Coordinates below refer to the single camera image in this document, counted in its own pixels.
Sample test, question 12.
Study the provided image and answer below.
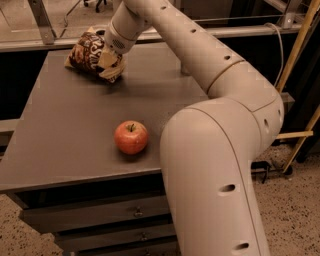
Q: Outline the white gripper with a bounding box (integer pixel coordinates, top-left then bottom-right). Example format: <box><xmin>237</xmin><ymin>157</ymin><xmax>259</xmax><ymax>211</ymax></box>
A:
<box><xmin>98</xmin><ymin>3</ymin><xmax>150</xmax><ymax>70</ymax></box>

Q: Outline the brown chip bag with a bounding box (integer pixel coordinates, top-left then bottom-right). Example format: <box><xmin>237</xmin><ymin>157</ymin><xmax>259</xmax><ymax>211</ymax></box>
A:
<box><xmin>65</xmin><ymin>27</ymin><xmax>125</xmax><ymax>83</ymax></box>

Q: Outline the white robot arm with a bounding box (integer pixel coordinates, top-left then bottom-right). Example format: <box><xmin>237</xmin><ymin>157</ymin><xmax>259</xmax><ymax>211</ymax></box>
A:
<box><xmin>105</xmin><ymin>0</ymin><xmax>284</xmax><ymax>256</ymax></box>

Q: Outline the red apple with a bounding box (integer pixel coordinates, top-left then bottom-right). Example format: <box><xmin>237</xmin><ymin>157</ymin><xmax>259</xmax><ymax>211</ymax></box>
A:
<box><xmin>114</xmin><ymin>120</ymin><xmax>149</xmax><ymax>155</ymax></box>

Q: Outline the black office chair base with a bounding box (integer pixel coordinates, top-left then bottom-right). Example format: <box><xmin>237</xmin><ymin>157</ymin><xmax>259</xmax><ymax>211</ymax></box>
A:
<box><xmin>83</xmin><ymin>0</ymin><xmax>107</xmax><ymax>13</ymax></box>

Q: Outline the grey drawer cabinet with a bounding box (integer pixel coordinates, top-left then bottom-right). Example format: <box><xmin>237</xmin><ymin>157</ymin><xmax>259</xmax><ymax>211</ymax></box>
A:
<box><xmin>0</xmin><ymin>43</ymin><xmax>206</xmax><ymax>256</ymax></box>

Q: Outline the metal railing frame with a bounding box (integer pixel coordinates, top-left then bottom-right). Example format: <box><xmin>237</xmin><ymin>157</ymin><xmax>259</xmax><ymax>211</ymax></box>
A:
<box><xmin>0</xmin><ymin>0</ymin><xmax>309</xmax><ymax>54</ymax></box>

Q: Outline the white cable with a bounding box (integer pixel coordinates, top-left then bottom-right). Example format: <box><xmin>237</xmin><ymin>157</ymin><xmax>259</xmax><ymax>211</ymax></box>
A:
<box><xmin>264</xmin><ymin>22</ymin><xmax>285</xmax><ymax>88</ymax></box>

